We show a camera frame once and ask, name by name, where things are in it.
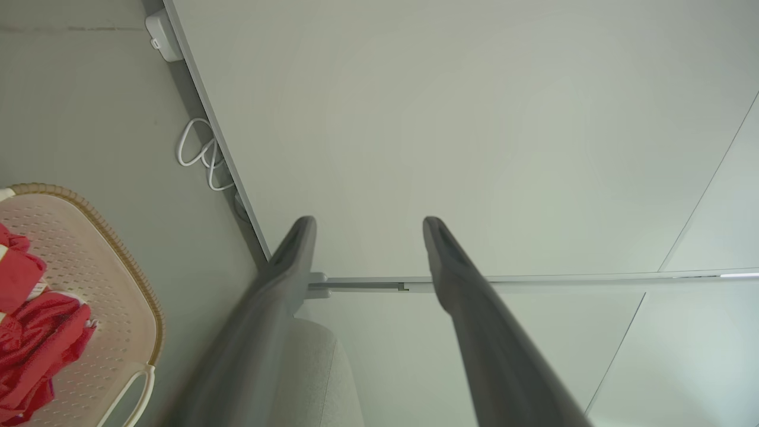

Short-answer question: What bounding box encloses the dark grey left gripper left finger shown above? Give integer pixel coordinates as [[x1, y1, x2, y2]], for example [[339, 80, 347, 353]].
[[172, 216, 317, 427]]

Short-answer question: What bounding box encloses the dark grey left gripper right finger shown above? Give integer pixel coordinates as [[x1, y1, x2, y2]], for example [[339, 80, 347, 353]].
[[422, 216, 594, 427]]

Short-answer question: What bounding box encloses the red and white garment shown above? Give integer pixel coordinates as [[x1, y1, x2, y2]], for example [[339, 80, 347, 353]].
[[0, 291, 97, 425]]

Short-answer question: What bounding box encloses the red garment with white stripe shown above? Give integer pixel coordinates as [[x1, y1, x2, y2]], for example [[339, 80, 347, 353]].
[[0, 222, 47, 315]]

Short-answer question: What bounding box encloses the grey fabric sofa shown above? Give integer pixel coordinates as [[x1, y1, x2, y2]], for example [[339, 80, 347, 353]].
[[270, 317, 366, 427]]

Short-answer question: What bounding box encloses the grey partition foot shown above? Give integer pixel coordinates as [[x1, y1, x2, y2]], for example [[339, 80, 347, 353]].
[[305, 272, 330, 300]]

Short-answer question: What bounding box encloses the beige perforated laundry basket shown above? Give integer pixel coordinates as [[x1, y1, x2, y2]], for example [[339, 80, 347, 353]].
[[0, 183, 165, 427]]

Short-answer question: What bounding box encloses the wide white partition panel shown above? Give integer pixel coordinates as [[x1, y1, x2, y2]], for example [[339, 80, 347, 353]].
[[162, 0, 759, 281]]

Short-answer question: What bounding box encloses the white power strip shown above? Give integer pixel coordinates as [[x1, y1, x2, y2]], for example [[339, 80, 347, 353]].
[[145, 9, 184, 62]]

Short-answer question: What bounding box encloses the white cable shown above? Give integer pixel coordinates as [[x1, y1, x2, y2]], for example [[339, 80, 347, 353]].
[[177, 117, 238, 192]]

